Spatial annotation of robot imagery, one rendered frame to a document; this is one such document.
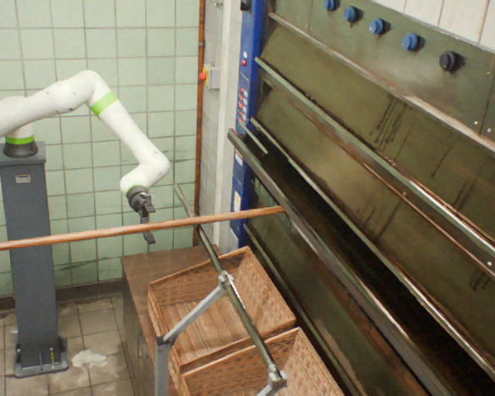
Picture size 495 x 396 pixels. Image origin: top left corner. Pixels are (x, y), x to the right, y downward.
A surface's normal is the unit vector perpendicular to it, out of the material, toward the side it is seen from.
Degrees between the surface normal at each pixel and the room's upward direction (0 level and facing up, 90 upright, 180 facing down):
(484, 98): 91
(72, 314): 0
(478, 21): 90
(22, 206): 90
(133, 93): 90
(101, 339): 0
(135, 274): 0
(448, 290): 70
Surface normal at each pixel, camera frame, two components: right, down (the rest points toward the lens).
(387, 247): -0.87, -0.21
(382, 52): -0.94, 0.10
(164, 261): 0.06, -0.89
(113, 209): 0.33, 0.45
